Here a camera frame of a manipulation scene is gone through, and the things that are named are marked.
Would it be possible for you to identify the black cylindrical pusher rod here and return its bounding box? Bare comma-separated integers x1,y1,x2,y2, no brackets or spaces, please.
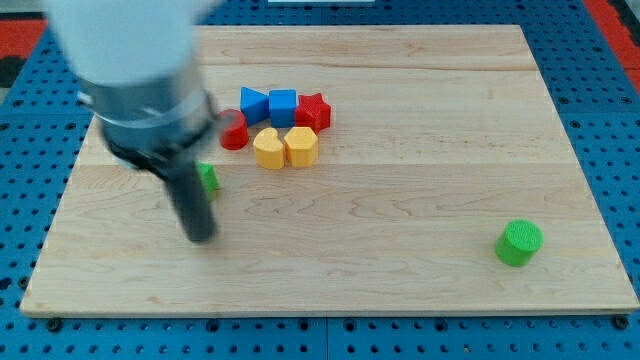
159,159,216,243

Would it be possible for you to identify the green cylinder block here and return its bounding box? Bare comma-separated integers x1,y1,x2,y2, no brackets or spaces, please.
495,219,544,267

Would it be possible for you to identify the red star block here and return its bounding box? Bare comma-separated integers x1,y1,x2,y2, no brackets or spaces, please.
294,93,332,134

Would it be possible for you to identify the green star block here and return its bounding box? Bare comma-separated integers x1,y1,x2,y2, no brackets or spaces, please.
197,162,219,201

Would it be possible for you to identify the wooden board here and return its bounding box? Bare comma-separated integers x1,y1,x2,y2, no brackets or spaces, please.
20,25,639,318

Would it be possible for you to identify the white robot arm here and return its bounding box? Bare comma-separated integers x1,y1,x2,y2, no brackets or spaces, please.
45,0,221,242

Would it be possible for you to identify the grey metallic tool mount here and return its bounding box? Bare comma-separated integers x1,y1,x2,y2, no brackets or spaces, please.
78,55,220,173

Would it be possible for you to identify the blue triangle block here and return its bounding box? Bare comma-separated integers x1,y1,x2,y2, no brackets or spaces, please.
240,87,270,126

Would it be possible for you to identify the yellow hexagon block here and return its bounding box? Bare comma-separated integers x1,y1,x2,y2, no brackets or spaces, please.
284,127,319,168

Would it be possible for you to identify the yellow heart block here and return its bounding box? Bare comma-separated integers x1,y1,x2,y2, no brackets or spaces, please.
253,127,285,170

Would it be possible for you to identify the red cylinder block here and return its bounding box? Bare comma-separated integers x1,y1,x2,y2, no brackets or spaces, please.
219,109,249,150

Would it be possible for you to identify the blue cube block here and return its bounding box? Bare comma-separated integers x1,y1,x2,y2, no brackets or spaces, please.
269,89,298,128

